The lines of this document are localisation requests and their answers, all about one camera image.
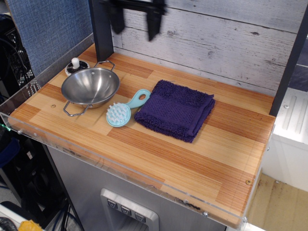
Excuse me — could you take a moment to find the white ribbed appliance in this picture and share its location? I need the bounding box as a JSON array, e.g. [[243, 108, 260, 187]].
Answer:
[[261, 88, 308, 191]]

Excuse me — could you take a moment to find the clear acrylic edge guard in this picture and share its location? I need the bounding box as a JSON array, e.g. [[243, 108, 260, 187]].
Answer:
[[0, 33, 274, 229]]

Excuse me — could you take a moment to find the stainless steel bowl with handles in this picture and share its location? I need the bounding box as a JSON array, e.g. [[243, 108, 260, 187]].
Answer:
[[61, 65, 120, 116]]

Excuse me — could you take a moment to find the teal scrub brush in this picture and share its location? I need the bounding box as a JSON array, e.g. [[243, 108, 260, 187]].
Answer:
[[106, 89, 151, 128]]

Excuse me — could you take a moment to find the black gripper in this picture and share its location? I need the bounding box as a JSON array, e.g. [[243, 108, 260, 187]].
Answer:
[[100, 0, 167, 41]]

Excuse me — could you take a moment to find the dark left vertical post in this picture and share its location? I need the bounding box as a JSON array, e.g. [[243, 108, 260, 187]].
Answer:
[[89, 0, 114, 61]]

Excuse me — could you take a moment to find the dark vertical post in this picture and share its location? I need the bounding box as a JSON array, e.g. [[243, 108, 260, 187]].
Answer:
[[269, 6, 308, 116], [89, 0, 114, 61]]

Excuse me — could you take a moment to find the yellow object at corner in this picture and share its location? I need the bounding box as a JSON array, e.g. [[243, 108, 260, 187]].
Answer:
[[18, 220, 43, 231]]

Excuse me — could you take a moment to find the stainless steel cabinet front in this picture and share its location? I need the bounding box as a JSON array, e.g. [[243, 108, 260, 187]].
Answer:
[[46, 147, 226, 231]]

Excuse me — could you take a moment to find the dark right vertical post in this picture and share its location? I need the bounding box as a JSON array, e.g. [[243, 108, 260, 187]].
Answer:
[[269, 6, 308, 116]]

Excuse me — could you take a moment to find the blue fabric partition panel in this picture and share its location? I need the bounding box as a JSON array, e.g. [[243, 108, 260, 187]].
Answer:
[[6, 0, 92, 76]]

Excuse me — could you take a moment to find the purple towel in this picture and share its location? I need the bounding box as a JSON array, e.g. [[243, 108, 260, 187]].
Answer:
[[134, 80, 215, 143]]

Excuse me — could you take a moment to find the black plastic crate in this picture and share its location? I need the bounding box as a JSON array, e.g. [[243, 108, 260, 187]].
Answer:
[[0, 14, 34, 96]]

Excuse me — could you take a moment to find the silver button control panel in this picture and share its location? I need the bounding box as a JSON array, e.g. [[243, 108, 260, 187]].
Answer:
[[100, 188, 159, 231]]

